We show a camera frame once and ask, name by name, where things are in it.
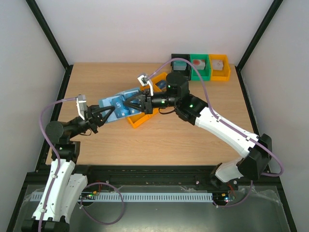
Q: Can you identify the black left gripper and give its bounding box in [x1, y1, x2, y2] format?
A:
[69, 104, 115, 139]

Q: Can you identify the blue card holder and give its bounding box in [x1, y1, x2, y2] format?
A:
[98, 87, 141, 123]

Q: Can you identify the blue credit card stack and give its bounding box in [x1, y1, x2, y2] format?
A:
[156, 80, 167, 90]

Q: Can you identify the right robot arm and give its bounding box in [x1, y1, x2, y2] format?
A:
[124, 72, 272, 189]

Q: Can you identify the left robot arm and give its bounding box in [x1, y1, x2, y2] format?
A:
[21, 103, 115, 232]

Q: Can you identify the yellow bin with blue cards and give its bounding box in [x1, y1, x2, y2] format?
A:
[151, 72, 167, 92]

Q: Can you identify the teal card deck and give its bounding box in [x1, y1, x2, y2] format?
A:
[173, 60, 187, 71]

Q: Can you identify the grey card deck in green bin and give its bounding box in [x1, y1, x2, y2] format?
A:
[192, 59, 206, 70]

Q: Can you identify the black storage bin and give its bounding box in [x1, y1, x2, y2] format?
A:
[170, 53, 191, 81]

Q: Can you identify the green storage bin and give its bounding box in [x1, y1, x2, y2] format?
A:
[190, 54, 211, 81]

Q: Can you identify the grey deck in orange bin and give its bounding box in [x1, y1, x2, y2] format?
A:
[211, 59, 224, 71]

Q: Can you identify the orange storage bin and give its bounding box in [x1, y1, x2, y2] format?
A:
[209, 54, 231, 81]

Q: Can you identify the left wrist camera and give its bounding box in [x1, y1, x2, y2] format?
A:
[76, 94, 87, 120]

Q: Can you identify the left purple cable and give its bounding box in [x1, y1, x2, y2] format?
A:
[38, 97, 126, 232]

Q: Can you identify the purple cable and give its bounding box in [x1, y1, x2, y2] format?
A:
[38, 97, 126, 232]
[147, 57, 284, 208]

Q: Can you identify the light blue cable duct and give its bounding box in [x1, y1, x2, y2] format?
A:
[77, 192, 213, 203]

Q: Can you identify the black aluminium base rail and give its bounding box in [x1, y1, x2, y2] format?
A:
[22, 165, 283, 192]

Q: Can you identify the black frame post left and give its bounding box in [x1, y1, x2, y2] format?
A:
[25, 0, 73, 72]

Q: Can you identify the black frame post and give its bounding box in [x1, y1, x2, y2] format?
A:
[25, 0, 73, 72]
[236, 0, 283, 72]

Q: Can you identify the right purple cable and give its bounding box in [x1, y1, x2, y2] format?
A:
[147, 57, 284, 208]

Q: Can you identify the black frame post right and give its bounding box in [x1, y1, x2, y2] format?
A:
[236, 0, 283, 72]

